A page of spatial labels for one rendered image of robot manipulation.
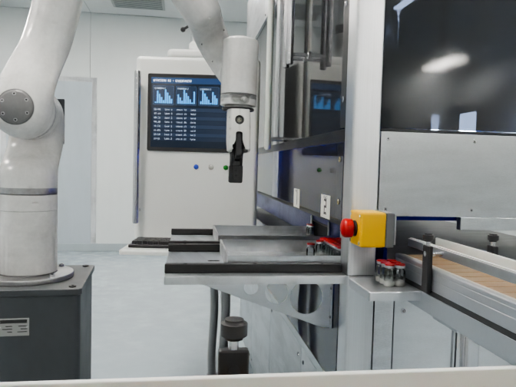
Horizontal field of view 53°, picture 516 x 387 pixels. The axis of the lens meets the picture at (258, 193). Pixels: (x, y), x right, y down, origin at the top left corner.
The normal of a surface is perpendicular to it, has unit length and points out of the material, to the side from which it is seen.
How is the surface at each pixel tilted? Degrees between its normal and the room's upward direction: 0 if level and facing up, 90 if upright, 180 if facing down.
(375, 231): 90
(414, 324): 90
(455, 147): 90
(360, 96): 90
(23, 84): 65
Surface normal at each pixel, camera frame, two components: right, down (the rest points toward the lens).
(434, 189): 0.15, 0.06
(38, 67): 0.40, -0.31
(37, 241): 0.67, 0.06
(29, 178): 0.39, -0.01
